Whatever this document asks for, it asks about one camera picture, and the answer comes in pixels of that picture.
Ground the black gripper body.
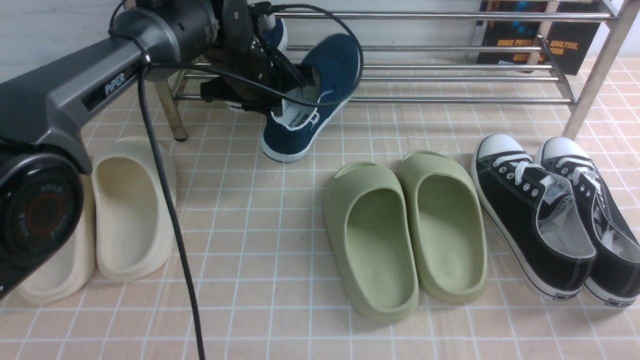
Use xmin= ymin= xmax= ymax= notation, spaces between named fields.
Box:
xmin=199 ymin=0 xmax=314 ymax=113

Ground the navy slip-on shoe with WARRIOR insole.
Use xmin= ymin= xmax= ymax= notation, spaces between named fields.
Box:
xmin=225 ymin=18 xmax=288 ymax=113

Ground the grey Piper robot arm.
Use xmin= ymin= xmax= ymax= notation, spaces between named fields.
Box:
xmin=0 ymin=0 xmax=313 ymax=297

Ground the metal shoe rack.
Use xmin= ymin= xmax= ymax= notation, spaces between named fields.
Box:
xmin=150 ymin=0 xmax=640 ymax=142

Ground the left green foam slide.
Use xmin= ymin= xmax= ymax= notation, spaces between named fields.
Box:
xmin=323 ymin=161 xmax=419 ymax=323

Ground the green foam slide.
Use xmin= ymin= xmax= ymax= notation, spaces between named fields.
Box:
xmin=397 ymin=150 xmax=489 ymax=304
xmin=323 ymin=161 xmax=419 ymax=323

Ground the right cream foam slide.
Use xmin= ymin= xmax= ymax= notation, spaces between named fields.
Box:
xmin=91 ymin=136 xmax=175 ymax=283

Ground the cream foam slide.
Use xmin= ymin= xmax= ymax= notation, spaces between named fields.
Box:
xmin=16 ymin=175 xmax=97 ymax=305
xmin=91 ymin=136 xmax=175 ymax=283

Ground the right green foam slide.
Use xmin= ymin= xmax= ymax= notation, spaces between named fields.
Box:
xmin=397 ymin=150 xmax=489 ymax=304

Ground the left cream foam slide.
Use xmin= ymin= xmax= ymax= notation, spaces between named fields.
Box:
xmin=16 ymin=175 xmax=97 ymax=305

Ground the black image processing book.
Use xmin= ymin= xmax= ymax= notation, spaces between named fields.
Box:
xmin=471 ymin=0 xmax=601 ymax=76

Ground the left black canvas sneaker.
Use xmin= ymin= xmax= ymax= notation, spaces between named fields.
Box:
xmin=471 ymin=133 xmax=597 ymax=302

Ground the black canvas sneaker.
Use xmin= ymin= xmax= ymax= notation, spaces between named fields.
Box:
xmin=471 ymin=133 xmax=597 ymax=302
xmin=534 ymin=137 xmax=640 ymax=308

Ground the right black canvas sneaker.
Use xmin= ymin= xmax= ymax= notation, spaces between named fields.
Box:
xmin=534 ymin=137 xmax=640 ymax=308

